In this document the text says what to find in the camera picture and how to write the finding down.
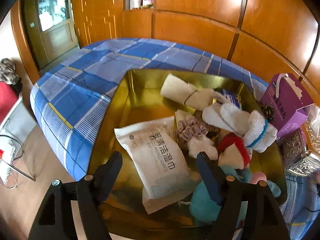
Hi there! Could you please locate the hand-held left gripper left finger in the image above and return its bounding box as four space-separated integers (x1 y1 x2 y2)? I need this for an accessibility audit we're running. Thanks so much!
29 151 123 240

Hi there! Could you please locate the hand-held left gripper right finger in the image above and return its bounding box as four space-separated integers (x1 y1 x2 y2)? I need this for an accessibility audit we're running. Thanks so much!
196 151 288 240

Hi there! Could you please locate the blue elephant plush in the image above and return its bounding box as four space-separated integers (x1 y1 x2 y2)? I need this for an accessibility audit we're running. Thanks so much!
189 166 282 227

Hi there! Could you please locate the white fluffy sock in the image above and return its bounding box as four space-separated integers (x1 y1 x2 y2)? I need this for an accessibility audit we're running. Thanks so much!
187 137 219 160

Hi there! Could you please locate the red fuzzy sock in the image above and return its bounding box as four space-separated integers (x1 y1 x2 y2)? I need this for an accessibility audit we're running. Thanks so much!
217 132 252 171

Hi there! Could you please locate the white wet wipes pack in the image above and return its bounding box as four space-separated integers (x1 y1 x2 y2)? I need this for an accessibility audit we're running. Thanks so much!
114 116 198 215

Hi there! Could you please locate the pink brown scrunchie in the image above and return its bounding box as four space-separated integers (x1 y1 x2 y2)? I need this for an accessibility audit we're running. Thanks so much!
176 116 208 145

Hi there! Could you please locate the white grey sock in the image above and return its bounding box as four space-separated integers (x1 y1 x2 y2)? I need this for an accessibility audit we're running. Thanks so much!
202 102 253 133

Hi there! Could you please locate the white sock with blue band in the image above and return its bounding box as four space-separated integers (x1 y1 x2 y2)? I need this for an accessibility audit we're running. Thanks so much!
243 110 278 153

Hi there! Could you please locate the blue white tissue packet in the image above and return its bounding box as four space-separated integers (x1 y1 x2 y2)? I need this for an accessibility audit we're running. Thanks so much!
219 88 243 110

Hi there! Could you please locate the blue plaid bedsheet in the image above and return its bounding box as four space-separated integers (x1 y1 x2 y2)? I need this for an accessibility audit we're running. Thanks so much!
30 38 320 231

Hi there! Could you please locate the gold embossed tissue box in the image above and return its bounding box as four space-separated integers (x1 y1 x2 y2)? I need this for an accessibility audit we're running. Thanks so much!
276 119 320 175

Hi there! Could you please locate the purple carton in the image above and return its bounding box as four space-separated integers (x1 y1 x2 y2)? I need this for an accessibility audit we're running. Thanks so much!
258 73 314 139

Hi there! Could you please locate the white tissue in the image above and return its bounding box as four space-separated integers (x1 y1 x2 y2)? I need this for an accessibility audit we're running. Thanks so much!
304 102 320 130

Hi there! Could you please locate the red cloth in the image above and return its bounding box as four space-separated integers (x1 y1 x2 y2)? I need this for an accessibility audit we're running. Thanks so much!
0 81 21 123

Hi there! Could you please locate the wooden door with glass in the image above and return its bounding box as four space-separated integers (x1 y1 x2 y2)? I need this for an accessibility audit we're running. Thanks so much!
21 0 81 71

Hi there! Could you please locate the dark patterned cloth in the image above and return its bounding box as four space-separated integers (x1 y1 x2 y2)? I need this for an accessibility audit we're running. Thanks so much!
0 58 22 86

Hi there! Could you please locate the wooden wardrobe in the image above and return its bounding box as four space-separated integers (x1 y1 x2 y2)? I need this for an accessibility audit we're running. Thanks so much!
70 0 320 98

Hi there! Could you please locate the black cable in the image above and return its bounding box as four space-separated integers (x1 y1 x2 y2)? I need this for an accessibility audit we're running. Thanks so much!
299 189 320 213

